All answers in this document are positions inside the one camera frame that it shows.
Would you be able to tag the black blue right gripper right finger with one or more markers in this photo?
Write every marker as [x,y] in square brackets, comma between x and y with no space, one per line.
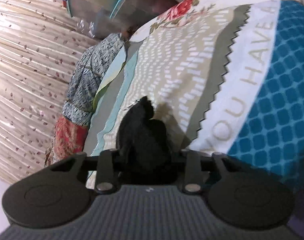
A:
[243,198]

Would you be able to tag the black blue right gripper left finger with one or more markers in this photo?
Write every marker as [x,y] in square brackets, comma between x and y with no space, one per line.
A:
[61,192]

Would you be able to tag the black pant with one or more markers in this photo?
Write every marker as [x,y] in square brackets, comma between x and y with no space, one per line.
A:
[143,144]

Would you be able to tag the red patchwork quilt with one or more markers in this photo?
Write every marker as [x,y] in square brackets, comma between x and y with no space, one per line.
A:
[73,124]

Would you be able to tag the patterned bedsheet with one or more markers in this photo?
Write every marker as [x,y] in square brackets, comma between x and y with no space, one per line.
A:
[224,76]

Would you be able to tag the beige floral curtain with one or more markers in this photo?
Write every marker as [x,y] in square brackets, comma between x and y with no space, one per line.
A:
[39,49]

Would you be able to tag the teal rimmed storage bin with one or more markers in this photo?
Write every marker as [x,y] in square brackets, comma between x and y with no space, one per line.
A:
[114,16]

